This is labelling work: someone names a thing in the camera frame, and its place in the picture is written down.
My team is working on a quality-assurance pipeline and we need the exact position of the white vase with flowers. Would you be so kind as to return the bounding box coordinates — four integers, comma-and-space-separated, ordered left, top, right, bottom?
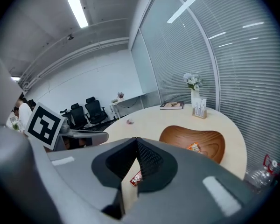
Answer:
183, 73, 203, 107

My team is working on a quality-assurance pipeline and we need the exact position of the orange snack packet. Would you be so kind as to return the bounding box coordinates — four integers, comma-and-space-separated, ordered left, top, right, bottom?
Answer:
187, 142, 208, 155

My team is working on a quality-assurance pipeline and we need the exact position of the red snack bar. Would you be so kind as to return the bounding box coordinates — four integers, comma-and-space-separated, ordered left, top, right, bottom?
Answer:
129, 170, 143, 187

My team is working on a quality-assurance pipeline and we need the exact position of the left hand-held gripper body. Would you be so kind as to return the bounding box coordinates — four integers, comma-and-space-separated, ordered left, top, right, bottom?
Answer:
24, 101, 72, 151

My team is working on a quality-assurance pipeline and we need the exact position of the black office chair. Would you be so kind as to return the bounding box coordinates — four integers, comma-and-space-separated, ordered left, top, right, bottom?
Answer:
84, 97, 108, 125
60, 103, 87, 130

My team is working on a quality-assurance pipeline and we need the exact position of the brown wooden tray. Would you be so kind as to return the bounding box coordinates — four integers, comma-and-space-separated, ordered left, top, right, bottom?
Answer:
159, 125, 225, 164

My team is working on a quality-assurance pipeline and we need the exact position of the clear water bottle red handle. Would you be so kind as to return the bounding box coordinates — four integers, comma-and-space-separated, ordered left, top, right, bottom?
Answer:
244, 154, 280, 194

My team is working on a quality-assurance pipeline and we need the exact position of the white desk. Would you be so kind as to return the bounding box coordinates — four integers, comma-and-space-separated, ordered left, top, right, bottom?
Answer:
109, 92, 147, 120

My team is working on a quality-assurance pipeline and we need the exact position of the ceiling light strip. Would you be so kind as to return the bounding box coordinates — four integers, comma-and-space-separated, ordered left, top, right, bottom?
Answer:
62, 0, 89, 28

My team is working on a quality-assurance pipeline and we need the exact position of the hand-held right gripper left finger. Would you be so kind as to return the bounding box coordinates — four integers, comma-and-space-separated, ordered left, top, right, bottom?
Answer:
29, 136, 139, 224

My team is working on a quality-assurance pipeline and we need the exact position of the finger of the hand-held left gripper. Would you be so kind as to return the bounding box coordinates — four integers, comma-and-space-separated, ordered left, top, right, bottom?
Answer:
70, 129, 110, 147

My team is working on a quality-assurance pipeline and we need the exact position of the dark hardcover book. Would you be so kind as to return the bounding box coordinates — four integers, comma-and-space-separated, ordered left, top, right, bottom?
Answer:
160, 101, 185, 110

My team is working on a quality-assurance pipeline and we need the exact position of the small clear card holder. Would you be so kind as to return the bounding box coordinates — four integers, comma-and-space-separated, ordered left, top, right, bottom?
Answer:
192, 98, 208, 119

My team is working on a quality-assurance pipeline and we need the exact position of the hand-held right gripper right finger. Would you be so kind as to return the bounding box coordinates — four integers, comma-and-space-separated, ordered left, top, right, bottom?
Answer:
120, 137, 260, 224

